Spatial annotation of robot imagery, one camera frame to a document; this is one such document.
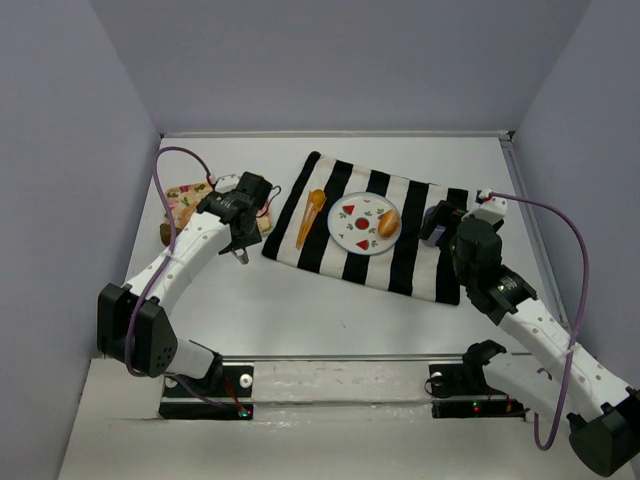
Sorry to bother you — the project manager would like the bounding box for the sugared bagel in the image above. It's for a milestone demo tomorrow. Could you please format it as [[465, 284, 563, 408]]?
[[179, 206, 195, 229]]

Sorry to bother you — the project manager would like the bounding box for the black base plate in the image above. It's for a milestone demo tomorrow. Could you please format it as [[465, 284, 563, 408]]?
[[158, 361, 254, 421], [424, 363, 529, 419]]

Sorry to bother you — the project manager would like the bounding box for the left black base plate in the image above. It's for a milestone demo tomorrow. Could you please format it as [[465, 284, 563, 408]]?
[[158, 361, 254, 421]]

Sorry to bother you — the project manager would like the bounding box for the glossy oval bun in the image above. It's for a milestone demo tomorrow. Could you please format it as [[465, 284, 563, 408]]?
[[377, 209, 400, 239]]

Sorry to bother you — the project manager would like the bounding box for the purple cable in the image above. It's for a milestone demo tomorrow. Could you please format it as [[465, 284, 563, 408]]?
[[124, 146, 251, 416], [477, 191, 591, 451]]

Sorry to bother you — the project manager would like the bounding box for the floral serving tray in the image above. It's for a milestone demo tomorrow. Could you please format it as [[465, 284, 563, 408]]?
[[165, 183, 273, 236]]

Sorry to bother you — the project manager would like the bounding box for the black white striped cloth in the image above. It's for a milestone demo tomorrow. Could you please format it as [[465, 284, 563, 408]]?
[[262, 151, 470, 305]]

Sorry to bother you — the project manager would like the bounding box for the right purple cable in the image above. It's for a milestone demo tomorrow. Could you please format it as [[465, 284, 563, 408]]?
[[477, 191, 591, 451]]

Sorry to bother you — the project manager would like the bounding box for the dark brown chocolate bread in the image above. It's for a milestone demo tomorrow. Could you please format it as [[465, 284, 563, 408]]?
[[159, 223, 171, 247]]

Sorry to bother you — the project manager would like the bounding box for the orange plastic spoon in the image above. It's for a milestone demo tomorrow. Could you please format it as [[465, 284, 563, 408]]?
[[297, 188, 326, 246]]

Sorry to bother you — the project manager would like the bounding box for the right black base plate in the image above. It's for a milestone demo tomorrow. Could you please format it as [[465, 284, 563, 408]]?
[[424, 363, 529, 419]]

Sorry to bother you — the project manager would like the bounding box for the metal table rail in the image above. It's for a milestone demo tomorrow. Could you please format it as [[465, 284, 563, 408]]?
[[160, 130, 512, 141]]

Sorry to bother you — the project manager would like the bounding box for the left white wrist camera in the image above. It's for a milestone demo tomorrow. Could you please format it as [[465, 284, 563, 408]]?
[[208, 174, 240, 193]]

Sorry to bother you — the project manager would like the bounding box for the watermelon pattern plate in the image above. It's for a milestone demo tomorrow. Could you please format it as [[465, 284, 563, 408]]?
[[327, 192, 402, 256]]

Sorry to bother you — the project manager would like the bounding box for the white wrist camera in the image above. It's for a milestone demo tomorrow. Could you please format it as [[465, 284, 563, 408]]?
[[208, 174, 240, 193], [474, 189, 508, 225]]

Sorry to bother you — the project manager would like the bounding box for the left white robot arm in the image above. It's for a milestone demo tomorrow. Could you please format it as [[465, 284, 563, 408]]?
[[97, 172, 273, 394]]

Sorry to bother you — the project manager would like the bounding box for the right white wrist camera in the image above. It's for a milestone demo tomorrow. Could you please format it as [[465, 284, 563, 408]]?
[[474, 189, 508, 225]]

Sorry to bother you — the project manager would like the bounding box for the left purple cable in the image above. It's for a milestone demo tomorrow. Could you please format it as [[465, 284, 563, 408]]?
[[124, 146, 251, 416]]

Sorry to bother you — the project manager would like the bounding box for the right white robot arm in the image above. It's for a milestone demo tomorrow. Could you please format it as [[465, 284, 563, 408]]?
[[419, 190, 639, 477]]

